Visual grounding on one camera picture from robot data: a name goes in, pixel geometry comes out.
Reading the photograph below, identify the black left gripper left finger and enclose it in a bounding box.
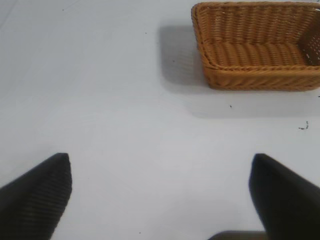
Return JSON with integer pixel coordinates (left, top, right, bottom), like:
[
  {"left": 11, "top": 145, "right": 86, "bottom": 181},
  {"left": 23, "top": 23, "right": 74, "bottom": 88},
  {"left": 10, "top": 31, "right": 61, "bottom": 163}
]
[{"left": 0, "top": 152, "right": 73, "bottom": 240}]

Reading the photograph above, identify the brown woven wicker basket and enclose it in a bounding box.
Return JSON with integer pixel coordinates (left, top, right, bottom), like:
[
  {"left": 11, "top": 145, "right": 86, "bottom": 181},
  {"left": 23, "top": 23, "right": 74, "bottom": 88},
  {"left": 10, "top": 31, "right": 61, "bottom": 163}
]
[{"left": 191, "top": 1, "right": 320, "bottom": 91}]

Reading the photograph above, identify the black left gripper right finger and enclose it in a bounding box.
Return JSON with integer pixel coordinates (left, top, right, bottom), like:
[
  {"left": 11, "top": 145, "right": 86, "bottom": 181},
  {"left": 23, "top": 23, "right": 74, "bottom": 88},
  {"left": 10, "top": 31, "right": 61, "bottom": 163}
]
[{"left": 248, "top": 153, "right": 320, "bottom": 240}]

